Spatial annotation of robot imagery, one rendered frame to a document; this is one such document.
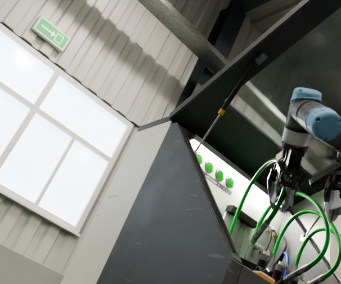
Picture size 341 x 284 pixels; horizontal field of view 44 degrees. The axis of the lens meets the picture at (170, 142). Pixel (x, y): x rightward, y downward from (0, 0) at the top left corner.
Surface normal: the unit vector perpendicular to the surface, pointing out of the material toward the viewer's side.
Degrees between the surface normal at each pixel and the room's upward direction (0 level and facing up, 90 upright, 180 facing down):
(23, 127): 90
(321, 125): 129
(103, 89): 90
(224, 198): 90
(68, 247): 90
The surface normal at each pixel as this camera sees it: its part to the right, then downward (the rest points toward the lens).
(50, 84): 0.60, -0.12
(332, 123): 0.08, 0.32
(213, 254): -0.73, -0.54
